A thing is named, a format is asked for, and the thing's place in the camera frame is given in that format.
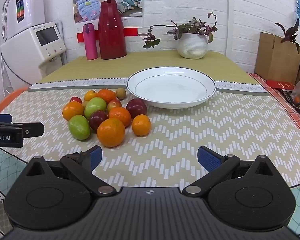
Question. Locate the purple leafy plant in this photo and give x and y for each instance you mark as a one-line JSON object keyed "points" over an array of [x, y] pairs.
{"points": [[291, 33]]}

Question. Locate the chevron printed tablecloth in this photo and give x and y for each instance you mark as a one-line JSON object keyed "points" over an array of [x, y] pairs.
{"points": [[190, 135]]}

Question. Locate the wall poster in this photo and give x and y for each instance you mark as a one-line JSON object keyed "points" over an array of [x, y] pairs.
{"points": [[89, 5]]}

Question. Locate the purple plant in white pot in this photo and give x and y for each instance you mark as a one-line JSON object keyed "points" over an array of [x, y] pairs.
{"points": [[192, 45]]}

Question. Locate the white plate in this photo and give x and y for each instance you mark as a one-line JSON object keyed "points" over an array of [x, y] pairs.
{"points": [[172, 87]]}

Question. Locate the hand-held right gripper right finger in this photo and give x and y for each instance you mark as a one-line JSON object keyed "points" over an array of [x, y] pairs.
{"points": [[207, 160]]}

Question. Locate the dark red plum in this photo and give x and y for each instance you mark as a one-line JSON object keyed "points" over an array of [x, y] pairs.
{"points": [[98, 119], [136, 108]]}

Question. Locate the red thermos jug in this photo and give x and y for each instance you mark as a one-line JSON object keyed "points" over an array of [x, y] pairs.
{"points": [[112, 35]]}

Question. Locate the red yellow small apple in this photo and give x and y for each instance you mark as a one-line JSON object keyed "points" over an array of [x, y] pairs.
{"points": [[114, 104]]}

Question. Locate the white appliance with screen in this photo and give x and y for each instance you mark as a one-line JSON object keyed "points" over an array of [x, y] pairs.
{"points": [[22, 52]]}

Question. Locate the brown kiwi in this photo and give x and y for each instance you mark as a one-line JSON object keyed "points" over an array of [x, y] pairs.
{"points": [[120, 93], [84, 103]]}

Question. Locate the orange chair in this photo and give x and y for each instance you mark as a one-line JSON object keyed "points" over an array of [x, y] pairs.
{"points": [[9, 97]]}

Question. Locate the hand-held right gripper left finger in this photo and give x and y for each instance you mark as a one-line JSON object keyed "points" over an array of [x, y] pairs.
{"points": [[96, 156]]}

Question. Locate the teal quilted cloth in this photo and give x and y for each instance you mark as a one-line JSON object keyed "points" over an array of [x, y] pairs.
{"points": [[4, 165]]}

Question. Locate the red plaid cloth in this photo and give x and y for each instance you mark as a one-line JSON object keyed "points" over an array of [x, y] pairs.
{"points": [[285, 107]]}

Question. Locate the red envelope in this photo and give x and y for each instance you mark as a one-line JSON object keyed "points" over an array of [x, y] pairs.
{"points": [[280, 84]]}

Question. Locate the small yellow orange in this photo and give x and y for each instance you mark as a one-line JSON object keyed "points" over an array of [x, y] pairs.
{"points": [[90, 95]]}

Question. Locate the dark orange tangerine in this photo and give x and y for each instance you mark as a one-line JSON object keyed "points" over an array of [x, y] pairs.
{"points": [[106, 95], [120, 116]]}

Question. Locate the cardboard box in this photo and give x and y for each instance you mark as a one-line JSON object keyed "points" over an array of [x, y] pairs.
{"points": [[275, 57]]}

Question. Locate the green mango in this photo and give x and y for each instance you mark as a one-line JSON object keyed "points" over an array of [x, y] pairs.
{"points": [[95, 106], [79, 127]]}

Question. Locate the pink bottle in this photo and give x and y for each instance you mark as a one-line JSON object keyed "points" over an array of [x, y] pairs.
{"points": [[90, 45]]}

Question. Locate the white wall water purifier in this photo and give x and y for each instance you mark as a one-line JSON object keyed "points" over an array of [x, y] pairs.
{"points": [[27, 10]]}

